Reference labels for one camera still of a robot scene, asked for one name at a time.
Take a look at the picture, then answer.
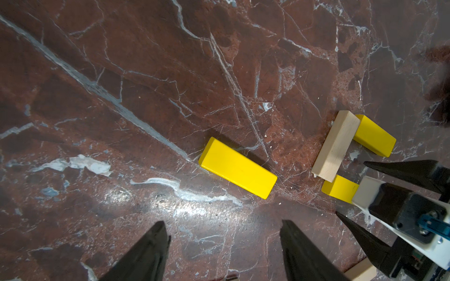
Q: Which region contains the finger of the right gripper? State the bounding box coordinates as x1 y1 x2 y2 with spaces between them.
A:
364 160 439 193
335 211 392 277

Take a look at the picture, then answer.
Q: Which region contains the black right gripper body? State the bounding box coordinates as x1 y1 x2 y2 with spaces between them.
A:
384 164 450 281

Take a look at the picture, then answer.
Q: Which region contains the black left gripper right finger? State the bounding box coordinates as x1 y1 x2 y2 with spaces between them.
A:
280 220 348 281

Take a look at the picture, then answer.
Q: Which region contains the yellow block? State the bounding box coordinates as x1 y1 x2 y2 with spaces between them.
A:
353 114 396 158
199 137 278 200
322 175 359 204

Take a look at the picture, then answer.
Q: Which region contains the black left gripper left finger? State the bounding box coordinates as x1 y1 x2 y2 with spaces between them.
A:
100 221 171 281

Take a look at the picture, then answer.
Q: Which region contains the natural wooden block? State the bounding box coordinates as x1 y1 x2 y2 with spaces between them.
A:
312 110 360 182
344 258 377 281

